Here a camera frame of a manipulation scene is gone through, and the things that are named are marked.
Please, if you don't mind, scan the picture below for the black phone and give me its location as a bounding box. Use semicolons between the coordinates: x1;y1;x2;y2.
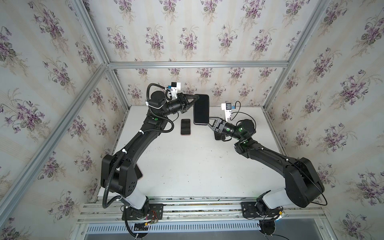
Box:
194;94;210;126

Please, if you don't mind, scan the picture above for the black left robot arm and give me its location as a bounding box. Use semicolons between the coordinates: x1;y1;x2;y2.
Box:
101;91;199;210

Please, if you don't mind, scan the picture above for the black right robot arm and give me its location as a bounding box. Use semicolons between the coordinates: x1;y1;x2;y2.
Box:
208;117;325;215

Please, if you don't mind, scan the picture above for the phone in pink case, front left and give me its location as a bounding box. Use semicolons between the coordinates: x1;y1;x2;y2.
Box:
134;165;143;181

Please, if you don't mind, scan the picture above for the white vent grille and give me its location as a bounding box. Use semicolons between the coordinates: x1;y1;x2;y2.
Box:
87;221;261;235

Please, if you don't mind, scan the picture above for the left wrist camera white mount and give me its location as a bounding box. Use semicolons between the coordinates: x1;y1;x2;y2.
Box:
167;82;181;98

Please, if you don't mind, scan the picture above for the aluminium frame bar back top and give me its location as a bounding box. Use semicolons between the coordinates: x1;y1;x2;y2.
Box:
107;61;289;69

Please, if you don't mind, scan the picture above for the aluminium rail front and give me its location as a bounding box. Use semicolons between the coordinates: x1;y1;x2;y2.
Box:
76;196;326;224

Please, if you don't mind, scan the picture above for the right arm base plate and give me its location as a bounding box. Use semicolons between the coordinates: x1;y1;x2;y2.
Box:
241;201;283;219

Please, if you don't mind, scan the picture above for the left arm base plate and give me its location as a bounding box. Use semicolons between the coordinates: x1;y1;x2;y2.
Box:
122;204;164;221

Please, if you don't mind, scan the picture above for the aluminium frame post back left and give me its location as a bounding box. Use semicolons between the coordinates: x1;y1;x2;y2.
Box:
71;0;130;112

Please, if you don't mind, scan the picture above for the aluminium frame post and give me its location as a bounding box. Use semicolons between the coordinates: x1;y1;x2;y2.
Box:
71;0;130;112
263;0;330;110

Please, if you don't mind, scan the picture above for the aluminium frame post back right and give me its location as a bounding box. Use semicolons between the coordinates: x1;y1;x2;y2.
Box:
263;0;330;110

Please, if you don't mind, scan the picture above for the aluminium frame beam left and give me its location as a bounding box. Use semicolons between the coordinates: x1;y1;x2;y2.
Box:
1;64;107;225

